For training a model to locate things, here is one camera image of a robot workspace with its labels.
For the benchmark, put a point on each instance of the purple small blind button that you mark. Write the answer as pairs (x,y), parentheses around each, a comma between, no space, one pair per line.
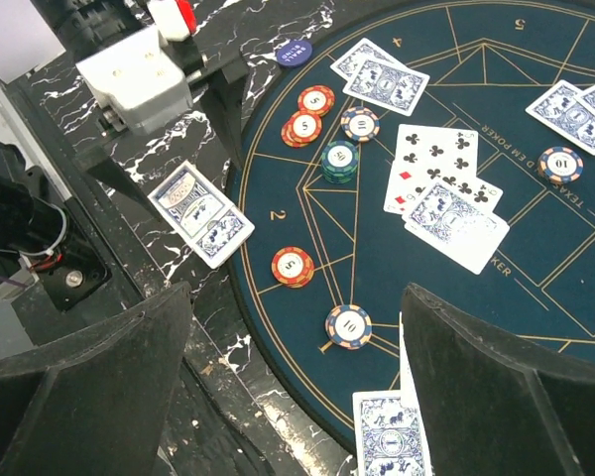
(294,54)

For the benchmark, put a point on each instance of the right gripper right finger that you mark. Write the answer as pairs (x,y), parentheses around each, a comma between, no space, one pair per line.
(493,403)

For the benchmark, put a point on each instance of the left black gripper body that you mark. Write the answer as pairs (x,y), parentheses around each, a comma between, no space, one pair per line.
(222,100)

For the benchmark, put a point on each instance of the orange poker chip stack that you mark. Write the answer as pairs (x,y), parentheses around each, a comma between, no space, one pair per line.
(292,267)

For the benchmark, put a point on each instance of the blue-backed playing cards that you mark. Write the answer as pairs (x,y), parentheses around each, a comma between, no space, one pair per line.
(223,237)

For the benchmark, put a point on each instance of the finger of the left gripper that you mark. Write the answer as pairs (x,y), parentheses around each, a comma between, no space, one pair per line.
(97,163)

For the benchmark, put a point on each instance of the white-blue poker chip stack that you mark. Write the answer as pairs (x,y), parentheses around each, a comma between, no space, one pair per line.
(348,326)

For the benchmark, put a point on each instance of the green poker chip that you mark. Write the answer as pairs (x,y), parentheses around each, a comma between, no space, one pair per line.
(339,161)

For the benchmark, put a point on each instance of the seven of diamonds card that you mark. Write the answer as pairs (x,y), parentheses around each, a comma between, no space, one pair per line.
(399,191)

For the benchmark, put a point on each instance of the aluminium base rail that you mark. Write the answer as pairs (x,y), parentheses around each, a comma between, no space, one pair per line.
(15,130)

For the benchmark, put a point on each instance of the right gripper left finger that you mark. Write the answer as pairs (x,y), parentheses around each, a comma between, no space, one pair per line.
(95,402)

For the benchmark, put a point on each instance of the blue playing card deck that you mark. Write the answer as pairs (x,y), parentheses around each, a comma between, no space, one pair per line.
(189,202)

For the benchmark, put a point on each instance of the five of clubs card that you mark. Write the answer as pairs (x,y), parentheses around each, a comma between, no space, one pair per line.
(435,151)

